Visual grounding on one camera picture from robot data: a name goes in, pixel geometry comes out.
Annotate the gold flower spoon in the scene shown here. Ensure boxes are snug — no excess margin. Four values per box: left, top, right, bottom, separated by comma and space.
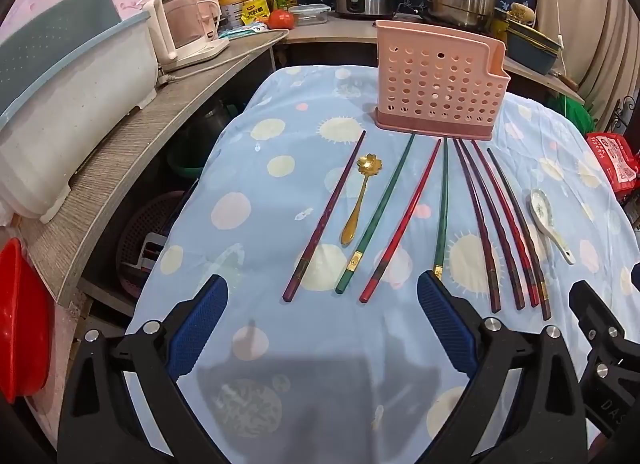
340, 153, 381, 247

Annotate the red chopstick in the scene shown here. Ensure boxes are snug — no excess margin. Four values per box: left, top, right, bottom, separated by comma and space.
358, 138, 443, 304
471, 139, 541, 308

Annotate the purple chopstick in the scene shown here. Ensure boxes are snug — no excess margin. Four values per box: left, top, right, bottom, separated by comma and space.
282, 130, 367, 303
452, 138, 502, 315
458, 139, 527, 310

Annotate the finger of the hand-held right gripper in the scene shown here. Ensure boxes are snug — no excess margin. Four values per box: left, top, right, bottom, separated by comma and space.
568, 280, 632, 352

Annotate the yellow packet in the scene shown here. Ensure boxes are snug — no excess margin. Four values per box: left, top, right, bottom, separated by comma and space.
241, 0, 273, 27

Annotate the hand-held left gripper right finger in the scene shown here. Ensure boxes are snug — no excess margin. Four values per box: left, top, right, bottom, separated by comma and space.
416, 270, 588, 464

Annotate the blue pot with yellow rim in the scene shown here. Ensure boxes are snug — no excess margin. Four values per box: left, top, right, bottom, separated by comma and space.
505, 19, 563, 76

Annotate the red plastic basin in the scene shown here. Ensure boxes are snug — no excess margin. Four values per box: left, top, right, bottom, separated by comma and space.
0, 238, 53, 397

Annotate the grey wood-grain counter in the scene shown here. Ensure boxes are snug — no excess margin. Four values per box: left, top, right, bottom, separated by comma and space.
12, 28, 291, 310

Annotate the dark brown chopstick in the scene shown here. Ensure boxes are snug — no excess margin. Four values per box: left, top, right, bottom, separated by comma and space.
486, 147, 552, 321

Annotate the red plastic bag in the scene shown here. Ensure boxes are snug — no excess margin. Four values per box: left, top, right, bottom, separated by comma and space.
585, 133, 640, 195

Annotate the beige curtain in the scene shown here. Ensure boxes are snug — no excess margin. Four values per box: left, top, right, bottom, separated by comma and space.
532, 0, 640, 115

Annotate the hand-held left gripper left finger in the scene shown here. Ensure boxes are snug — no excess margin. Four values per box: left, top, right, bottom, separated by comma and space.
57, 274, 231, 464

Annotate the green bag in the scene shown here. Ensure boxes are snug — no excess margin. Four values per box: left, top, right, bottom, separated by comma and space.
545, 94, 596, 131

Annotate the loofah sponge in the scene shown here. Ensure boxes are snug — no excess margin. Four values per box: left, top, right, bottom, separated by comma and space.
509, 2, 537, 25

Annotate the clear food container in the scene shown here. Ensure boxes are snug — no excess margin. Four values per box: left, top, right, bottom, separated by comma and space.
287, 4, 332, 26

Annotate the green plastic basin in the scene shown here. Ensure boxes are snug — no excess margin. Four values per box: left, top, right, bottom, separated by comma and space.
167, 149, 206, 180

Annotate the pink perforated utensil holder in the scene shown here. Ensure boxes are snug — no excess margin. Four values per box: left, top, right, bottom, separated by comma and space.
374, 19, 512, 141

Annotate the yellow tin can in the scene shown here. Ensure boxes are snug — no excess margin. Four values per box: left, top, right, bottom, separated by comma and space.
218, 0, 251, 32

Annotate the wet wipes packet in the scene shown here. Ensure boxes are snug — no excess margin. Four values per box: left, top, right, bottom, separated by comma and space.
217, 24, 271, 40

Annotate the blue spotted tablecloth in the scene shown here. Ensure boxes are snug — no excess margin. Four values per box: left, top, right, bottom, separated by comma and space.
122, 64, 640, 464

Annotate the white dish rack box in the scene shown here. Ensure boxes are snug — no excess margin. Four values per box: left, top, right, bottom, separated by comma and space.
0, 0, 162, 225

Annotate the green chopstick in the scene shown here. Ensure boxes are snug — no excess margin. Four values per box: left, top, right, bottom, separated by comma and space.
433, 137, 450, 281
335, 133, 417, 295

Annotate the white ceramic spoon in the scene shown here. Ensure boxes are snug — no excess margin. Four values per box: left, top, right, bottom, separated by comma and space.
529, 189, 577, 266

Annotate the beige countertop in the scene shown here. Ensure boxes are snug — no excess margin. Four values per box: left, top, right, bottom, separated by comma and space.
274, 14, 586, 105

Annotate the pink electric kettle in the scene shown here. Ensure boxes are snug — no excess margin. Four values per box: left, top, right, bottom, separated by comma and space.
142, 0, 231, 72

